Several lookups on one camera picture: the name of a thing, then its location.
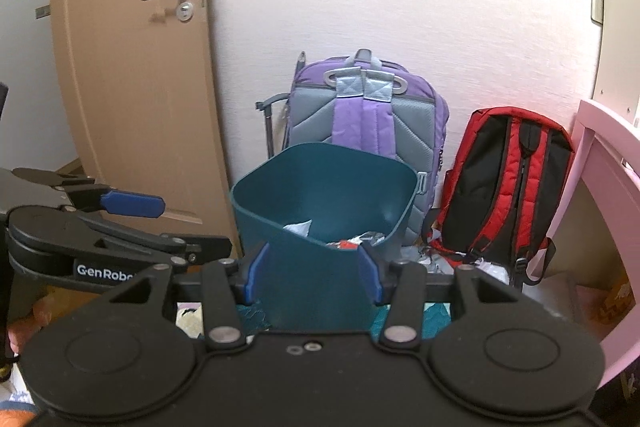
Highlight teal plastic trash bin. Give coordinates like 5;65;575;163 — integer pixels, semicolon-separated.
230;143;419;332

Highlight trash inside bin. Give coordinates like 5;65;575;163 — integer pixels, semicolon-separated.
282;218;386;252

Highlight teal and cream quilt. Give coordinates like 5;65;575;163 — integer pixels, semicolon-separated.
174;246;501;341

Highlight red black backpack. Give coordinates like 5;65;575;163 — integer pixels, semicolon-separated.
425;106;575;287

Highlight purple grey backpack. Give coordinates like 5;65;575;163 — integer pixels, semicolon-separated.
282;49;449;246

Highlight wooden door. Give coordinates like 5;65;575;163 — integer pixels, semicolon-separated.
50;0;235;239

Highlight pink desk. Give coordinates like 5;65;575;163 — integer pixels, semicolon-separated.
524;100;639;384

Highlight black folding cart handle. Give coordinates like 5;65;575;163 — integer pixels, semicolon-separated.
254;51;307;158

